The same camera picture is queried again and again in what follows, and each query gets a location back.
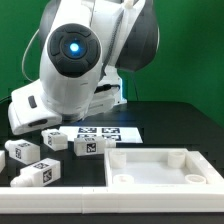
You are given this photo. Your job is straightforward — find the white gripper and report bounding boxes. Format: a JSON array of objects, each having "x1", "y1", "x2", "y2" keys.
[{"x1": 7, "y1": 79, "x2": 113, "y2": 136}]

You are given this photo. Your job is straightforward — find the white square tabletop part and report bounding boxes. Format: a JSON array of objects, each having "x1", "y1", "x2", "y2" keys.
[{"x1": 104, "y1": 148, "x2": 224, "y2": 186}]

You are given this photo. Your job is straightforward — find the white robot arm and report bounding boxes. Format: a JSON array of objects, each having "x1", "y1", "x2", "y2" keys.
[{"x1": 8, "y1": 0, "x2": 159, "y2": 135}]

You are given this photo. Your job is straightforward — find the white paper with tags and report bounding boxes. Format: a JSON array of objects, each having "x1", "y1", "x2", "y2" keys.
[{"x1": 59, "y1": 126, "x2": 142, "y2": 143}]

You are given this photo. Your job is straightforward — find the white L-shaped fence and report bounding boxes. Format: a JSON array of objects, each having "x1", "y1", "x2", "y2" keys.
[{"x1": 0, "y1": 151, "x2": 224, "y2": 214}]

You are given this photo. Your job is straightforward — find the black cable on table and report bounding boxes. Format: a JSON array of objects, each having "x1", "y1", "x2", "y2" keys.
[{"x1": 0, "y1": 94, "x2": 13, "y2": 104}]

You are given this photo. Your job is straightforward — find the grey cable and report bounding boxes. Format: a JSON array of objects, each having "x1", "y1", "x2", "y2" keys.
[{"x1": 21, "y1": 29, "x2": 43, "y2": 84}]

